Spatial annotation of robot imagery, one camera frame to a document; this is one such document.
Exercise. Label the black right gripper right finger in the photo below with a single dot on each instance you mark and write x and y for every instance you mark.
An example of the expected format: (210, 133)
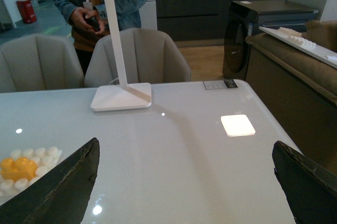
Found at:
(310, 189)

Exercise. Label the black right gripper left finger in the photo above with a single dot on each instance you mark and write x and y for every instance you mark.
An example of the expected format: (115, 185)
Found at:
(60, 196)

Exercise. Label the white studded base plate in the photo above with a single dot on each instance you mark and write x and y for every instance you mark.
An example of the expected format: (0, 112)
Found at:
(46, 160)

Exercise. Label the yellow two-stud toy block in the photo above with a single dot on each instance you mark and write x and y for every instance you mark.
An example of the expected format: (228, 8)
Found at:
(22, 168)

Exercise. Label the person's hand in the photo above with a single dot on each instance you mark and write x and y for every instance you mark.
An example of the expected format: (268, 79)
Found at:
(77, 18)

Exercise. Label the olive brown sofa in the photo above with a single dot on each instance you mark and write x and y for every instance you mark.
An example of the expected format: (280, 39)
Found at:
(300, 91)

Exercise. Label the white desk lamp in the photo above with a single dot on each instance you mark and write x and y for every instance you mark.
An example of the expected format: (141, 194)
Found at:
(124, 96)

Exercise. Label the white board on sofa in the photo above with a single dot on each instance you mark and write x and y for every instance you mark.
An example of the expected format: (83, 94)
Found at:
(320, 53)

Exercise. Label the beige chair left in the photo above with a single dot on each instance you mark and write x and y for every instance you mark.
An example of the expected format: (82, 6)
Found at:
(40, 62)

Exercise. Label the beige chair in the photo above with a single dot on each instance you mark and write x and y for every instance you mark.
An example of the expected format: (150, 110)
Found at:
(40, 62)
(150, 56)

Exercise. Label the black and white table label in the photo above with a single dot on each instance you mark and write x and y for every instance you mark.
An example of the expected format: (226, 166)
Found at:
(219, 84)

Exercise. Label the white studded plate on board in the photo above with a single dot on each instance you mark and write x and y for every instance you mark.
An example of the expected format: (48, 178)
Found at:
(296, 37)

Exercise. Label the beige chair right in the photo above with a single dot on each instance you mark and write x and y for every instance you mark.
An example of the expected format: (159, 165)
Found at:
(150, 56)

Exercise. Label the black handheld device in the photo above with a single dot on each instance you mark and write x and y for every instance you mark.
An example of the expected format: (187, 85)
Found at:
(93, 22)

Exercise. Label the black front-load washing machine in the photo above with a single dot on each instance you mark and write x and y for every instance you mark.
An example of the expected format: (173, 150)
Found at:
(246, 18)

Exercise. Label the red barrel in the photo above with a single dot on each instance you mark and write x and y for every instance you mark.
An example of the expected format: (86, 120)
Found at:
(26, 10)

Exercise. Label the white drawer cabinet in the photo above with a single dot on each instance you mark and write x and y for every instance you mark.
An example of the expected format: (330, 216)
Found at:
(148, 15)

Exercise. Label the dark kitchen counter cabinet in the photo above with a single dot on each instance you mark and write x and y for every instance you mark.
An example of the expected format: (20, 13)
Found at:
(193, 10)

